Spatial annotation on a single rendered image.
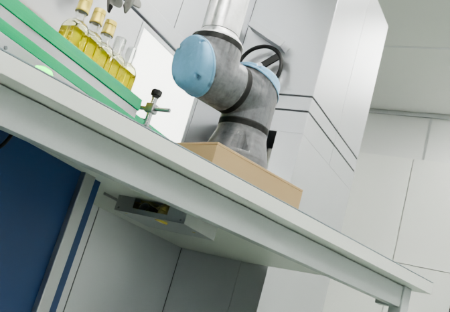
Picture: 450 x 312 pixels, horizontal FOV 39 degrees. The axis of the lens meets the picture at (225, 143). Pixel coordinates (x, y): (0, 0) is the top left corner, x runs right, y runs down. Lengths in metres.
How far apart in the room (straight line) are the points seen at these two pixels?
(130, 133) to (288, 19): 1.72
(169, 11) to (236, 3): 0.91
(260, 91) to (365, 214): 3.90
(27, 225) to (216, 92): 0.51
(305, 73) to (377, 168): 2.84
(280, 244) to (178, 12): 1.14
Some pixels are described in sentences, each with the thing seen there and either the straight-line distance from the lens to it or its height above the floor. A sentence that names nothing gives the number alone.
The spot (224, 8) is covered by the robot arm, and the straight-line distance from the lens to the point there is 1.41.
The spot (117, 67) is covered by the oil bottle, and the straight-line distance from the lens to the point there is 1.81.
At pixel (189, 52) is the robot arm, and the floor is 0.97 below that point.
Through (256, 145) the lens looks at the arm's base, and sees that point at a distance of 1.38.
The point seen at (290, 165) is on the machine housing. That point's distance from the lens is 2.45.
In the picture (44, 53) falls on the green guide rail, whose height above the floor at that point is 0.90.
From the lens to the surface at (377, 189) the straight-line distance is 5.29.
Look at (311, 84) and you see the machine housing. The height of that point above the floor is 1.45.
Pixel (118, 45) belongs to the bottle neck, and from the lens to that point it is 1.84.
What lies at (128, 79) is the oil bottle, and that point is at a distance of 1.85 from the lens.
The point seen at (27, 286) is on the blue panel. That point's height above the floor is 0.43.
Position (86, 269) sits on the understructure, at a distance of 2.11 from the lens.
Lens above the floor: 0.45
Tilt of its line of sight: 16 degrees up
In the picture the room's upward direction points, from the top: 16 degrees clockwise
